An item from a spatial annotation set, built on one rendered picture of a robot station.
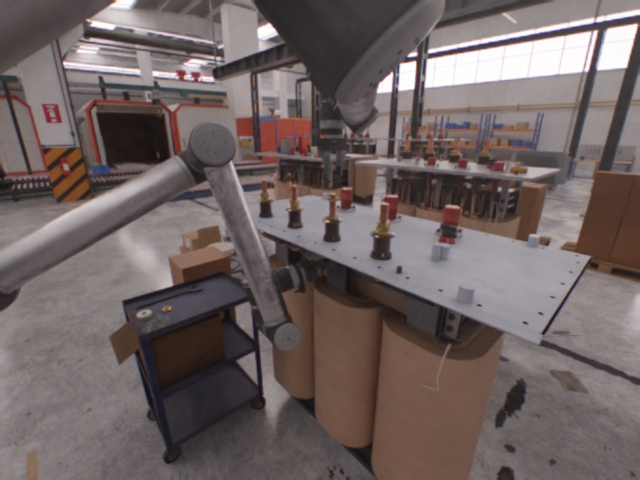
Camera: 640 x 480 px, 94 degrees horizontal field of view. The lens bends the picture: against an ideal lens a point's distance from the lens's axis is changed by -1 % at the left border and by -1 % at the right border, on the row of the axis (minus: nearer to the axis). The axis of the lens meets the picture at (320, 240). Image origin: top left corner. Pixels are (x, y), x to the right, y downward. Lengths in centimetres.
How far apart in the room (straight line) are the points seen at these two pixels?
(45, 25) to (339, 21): 27
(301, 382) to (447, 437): 97
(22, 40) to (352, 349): 142
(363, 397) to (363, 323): 44
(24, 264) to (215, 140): 72
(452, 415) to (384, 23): 128
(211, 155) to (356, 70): 80
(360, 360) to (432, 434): 41
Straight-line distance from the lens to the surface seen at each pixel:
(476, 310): 94
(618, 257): 576
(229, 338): 224
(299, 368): 203
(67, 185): 1124
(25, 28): 41
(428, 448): 152
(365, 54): 33
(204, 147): 108
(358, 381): 165
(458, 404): 136
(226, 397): 240
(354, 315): 142
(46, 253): 132
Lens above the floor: 181
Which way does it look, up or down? 19 degrees down
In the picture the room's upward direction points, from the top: straight up
